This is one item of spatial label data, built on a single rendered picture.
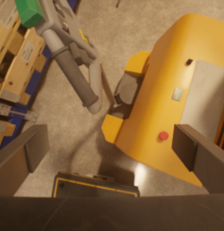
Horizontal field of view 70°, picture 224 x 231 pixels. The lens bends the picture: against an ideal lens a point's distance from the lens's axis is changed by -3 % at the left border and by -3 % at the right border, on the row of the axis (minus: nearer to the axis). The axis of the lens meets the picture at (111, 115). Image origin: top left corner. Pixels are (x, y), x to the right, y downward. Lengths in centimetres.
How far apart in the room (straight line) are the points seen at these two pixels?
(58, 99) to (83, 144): 55
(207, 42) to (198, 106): 33
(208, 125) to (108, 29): 154
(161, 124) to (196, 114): 16
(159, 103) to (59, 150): 125
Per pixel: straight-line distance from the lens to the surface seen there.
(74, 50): 41
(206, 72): 90
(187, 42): 94
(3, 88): 141
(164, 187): 176
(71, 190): 147
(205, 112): 85
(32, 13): 36
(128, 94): 126
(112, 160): 168
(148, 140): 78
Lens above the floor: 166
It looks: 81 degrees down
